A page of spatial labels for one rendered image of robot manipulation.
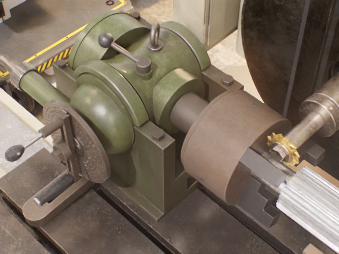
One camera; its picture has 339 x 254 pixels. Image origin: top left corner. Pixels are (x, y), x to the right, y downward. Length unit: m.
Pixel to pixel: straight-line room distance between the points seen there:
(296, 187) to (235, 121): 0.15
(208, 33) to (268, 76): 0.19
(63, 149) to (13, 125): 0.69
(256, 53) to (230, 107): 0.27
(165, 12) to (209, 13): 1.89
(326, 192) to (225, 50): 2.09
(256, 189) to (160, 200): 0.22
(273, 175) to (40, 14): 1.96
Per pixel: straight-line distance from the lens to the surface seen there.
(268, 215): 1.21
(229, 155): 1.12
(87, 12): 2.88
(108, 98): 1.22
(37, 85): 1.35
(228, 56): 3.13
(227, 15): 1.53
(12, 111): 1.99
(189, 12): 1.51
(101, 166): 1.22
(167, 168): 1.24
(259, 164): 1.10
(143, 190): 1.36
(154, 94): 1.23
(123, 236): 1.35
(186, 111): 1.23
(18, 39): 2.80
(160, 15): 3.34
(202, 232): 1.35
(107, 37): 1.23
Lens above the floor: 2.16
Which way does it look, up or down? 50 degrees down
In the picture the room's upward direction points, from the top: straight up
